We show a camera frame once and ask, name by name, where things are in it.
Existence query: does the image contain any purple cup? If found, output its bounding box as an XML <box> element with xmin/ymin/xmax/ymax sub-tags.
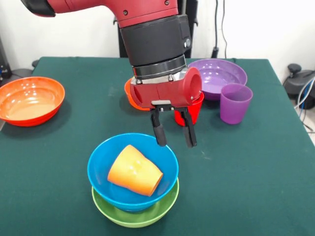
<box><xmin>220</xmin><ymin>83</ymin><xmax>254</xmax><ymax>125</ymax></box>

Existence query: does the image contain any thin black cable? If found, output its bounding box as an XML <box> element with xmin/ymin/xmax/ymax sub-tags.
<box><xmin>221</xmin><ymin>0</ymin><xmax>237</xmax><ymax>62</ymax></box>

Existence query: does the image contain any bundle of floor cables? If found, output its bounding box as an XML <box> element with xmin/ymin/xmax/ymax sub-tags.
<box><xmin>294</xmin><ymin>78</ymin><xmax>315</xmax><ymax>135</ymax></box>

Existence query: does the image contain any green bowl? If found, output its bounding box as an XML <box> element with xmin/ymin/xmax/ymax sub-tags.
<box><xmin>92</xmin><ymin>177</ymin><xmax>180</xmax><ymax>228</ymax></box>

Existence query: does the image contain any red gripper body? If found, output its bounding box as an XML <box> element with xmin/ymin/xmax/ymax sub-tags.
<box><xmin>129</xmin><ymin>66</ymin><xmax>203</xmax><ymax>110</ymax></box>

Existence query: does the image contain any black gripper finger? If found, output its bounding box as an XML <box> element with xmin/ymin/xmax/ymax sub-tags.
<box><xmin>150</xmin><ymin>107</ymin><xmax>168</xmax><ymax>148</ymax></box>
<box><xmin>176</xmin><ymin>106</ymin><xmax>198</xmax><ymax>148</ymax></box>

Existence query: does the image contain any large orange bowl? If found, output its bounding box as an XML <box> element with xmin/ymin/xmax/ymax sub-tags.
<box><xmin>0</xmin><ymin>76</ymin><xmax>65</xmax><ymax>127</ymax></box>

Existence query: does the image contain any black cable with plug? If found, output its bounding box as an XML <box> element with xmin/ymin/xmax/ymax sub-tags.
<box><xmin>211</xmin><ymin>0</ymin><xmax>220</xmax><ymax>59</ymax></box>

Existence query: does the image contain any dark green table cloth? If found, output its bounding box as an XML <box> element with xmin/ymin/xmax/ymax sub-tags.
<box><xmin>0</xmin><ymin>57</ymin><xmax>315</xmax><ymax>236</ymax></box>

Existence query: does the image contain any black equipment stand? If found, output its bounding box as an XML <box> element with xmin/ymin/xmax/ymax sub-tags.
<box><xmin>0</xmin><ymin>36</ymin><xmax>11</xmax><ymax>79</ymax></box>

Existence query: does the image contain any large light blue bowl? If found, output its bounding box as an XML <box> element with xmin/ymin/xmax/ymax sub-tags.
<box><xmin>87</xmin><ymin>133</ymin><xmax>180</xmax><ymax>212</ymax></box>

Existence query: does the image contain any purple bowl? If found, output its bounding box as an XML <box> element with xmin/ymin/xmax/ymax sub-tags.
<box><xmin>187</xmin><ymin>58</ymin><xmax>248</xmax><ymax>101</ymax></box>

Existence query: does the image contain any grey office chair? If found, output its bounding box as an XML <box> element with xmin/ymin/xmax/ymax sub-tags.
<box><xmin>4</xmin><ymin>68</ymin><xmax>34</xmax><ymax>81</ymax></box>

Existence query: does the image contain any red cup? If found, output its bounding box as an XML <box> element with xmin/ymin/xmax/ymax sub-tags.
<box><xmin>174</xmin><ymin>92</ymin><xmax>205</xmax><ymax>127</ymax></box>

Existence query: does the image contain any small orange bowl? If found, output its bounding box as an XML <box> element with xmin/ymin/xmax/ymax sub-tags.
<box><xmin>124</xmin><ymin>78</ymin><xmax>143</xmax><ymax>111</ymax></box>

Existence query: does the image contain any orange cup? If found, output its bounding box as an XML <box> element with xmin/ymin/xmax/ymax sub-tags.
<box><xmin>107</xmin><ymin>144</ymin><xmax>164</xmax><ymax>197</ymax></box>

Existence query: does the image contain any black chair base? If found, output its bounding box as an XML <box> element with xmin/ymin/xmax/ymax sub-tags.
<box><xmin>283</xmin><ymin>63</ymin><xmax>315</xmax><ymax>110</ymax></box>

